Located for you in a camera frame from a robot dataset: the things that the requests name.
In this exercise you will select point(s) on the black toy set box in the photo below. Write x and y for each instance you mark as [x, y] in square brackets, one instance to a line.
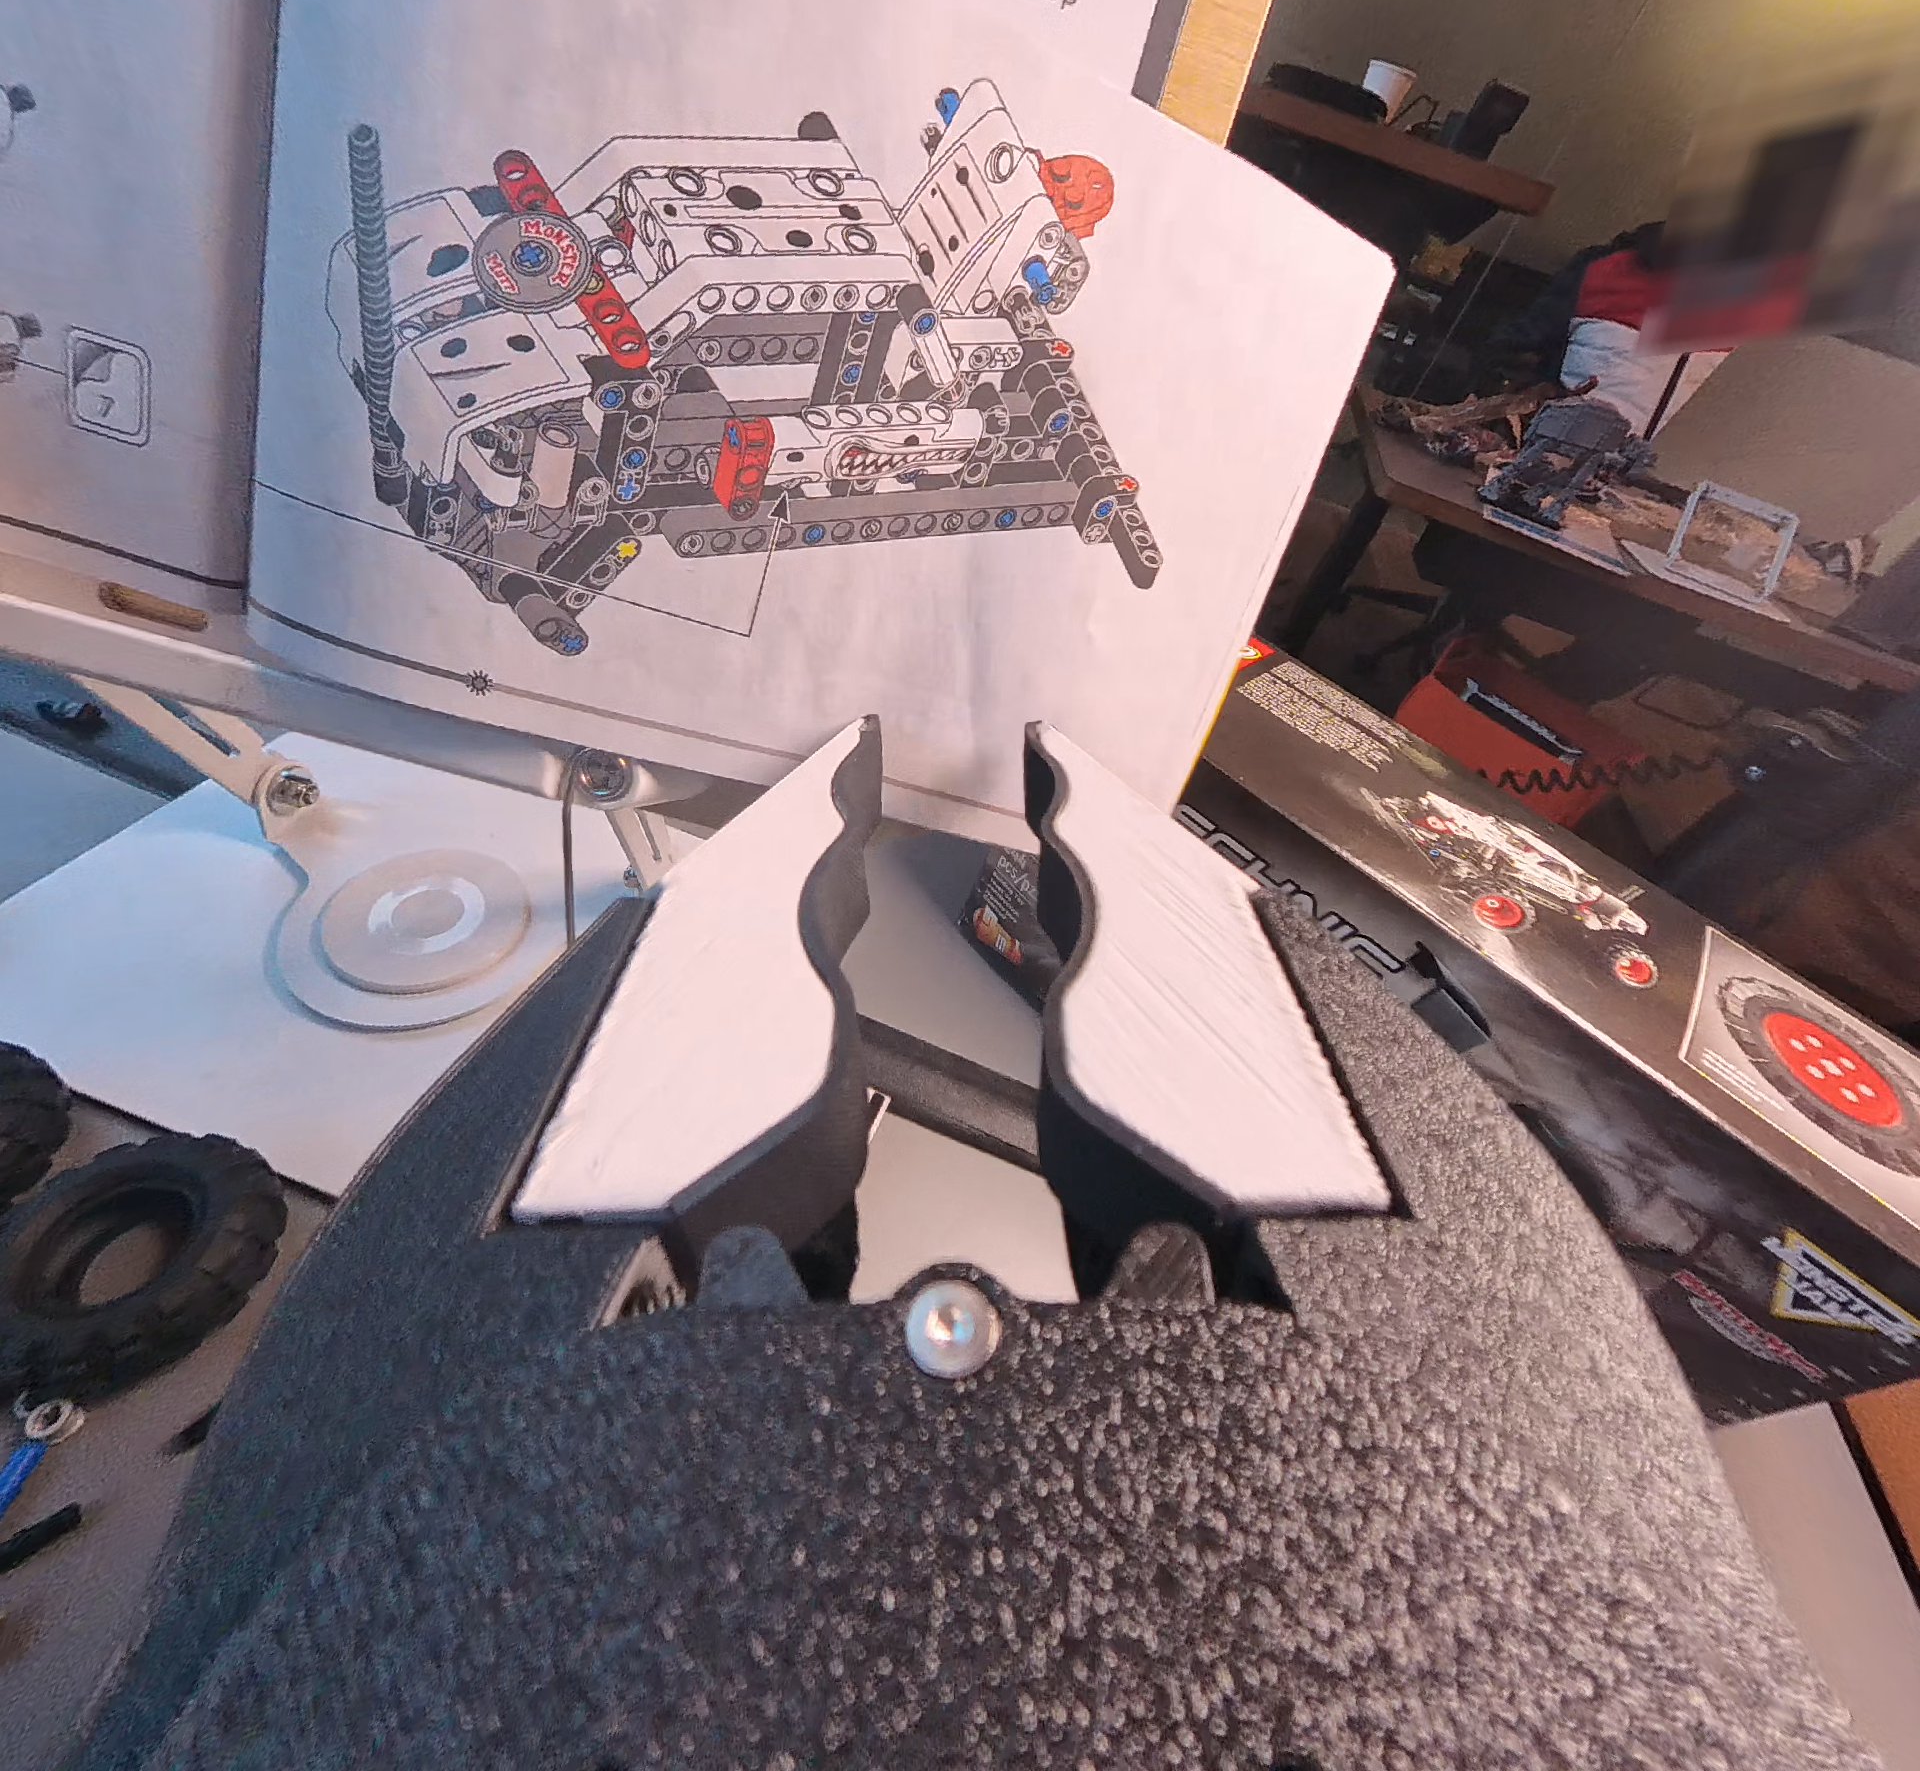
[1500, 1127]

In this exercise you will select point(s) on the dark grey brick model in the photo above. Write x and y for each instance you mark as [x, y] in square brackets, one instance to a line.
[1560, 461]

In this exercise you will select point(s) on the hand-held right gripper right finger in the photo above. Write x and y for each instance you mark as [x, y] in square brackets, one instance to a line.
[1200, 1037]

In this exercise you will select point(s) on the grey desk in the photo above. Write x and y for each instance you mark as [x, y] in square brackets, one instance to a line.
[104, 1487]

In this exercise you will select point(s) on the pile of small brick parts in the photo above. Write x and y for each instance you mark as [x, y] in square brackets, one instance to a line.
[14, 1480]

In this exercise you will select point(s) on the black rubber toy tyre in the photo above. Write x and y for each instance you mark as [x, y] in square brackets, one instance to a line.
[21, 1127]
[127, 1331]

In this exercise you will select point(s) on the white book stand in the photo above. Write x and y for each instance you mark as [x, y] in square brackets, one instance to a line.
[149, 932]

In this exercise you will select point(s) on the white paper cup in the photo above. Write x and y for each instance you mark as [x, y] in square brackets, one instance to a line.
[1389, 87]

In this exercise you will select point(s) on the building instruction booklet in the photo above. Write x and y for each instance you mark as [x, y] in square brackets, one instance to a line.
[898, 601]

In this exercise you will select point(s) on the clear acrylic stand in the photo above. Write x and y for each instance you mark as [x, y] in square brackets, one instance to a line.
[1741, 534]

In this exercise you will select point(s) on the wooden background table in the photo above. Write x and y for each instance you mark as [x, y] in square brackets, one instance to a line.
[1395, 160]
[1575, 556]

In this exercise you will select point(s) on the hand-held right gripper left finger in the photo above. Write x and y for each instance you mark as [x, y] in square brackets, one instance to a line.
[704, 1023]

